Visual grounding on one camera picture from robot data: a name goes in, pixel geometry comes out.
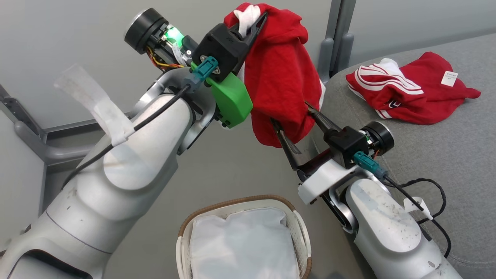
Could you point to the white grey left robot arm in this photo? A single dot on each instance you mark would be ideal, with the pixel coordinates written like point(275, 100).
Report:
point(116, 186)

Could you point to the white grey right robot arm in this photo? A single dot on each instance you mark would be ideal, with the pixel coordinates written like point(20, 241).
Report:
point(387, 232)

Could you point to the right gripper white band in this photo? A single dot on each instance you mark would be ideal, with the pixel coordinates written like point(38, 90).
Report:
point(321, 180)

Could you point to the white cloth basket liner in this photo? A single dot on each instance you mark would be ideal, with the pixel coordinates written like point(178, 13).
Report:
point(240, 248)

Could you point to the grey fabric sofa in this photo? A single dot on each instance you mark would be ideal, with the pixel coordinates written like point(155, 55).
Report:
point(465, 155)

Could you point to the translucent white tape strip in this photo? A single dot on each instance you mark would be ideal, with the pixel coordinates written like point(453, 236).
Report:
point(104, 108)

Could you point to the teal right camera connector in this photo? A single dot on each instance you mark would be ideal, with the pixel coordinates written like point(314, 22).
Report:
point(366, 161)

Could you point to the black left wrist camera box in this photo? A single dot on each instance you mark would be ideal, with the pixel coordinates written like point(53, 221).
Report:
point(221, 46)

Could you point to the red garment with white stripes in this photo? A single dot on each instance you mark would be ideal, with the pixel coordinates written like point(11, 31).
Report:
point(426, 100)

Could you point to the white laundry basket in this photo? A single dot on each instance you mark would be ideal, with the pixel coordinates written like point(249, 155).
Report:
point(298, 228)

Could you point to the grey metal wall rail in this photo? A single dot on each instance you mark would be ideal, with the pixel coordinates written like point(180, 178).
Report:
point(35, 143)

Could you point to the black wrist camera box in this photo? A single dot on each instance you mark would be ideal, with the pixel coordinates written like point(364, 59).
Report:
point(221, 46)
point(345, 145)

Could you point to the grey metal partition post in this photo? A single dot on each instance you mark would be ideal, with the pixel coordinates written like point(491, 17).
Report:
point(337, 38)

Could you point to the teal left camera connector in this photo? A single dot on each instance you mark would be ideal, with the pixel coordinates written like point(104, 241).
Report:
point(205, 69)

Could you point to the red and white hooded garment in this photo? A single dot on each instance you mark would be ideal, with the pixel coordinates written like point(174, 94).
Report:
point(279, 77)

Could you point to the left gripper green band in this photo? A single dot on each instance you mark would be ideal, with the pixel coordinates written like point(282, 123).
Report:
point(232, 100)

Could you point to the teal camera connector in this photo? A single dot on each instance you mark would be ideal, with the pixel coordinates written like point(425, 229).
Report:
point(205, 69)
point(366, 161)

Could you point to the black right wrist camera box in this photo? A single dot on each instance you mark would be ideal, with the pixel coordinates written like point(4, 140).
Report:
point(345, 145)

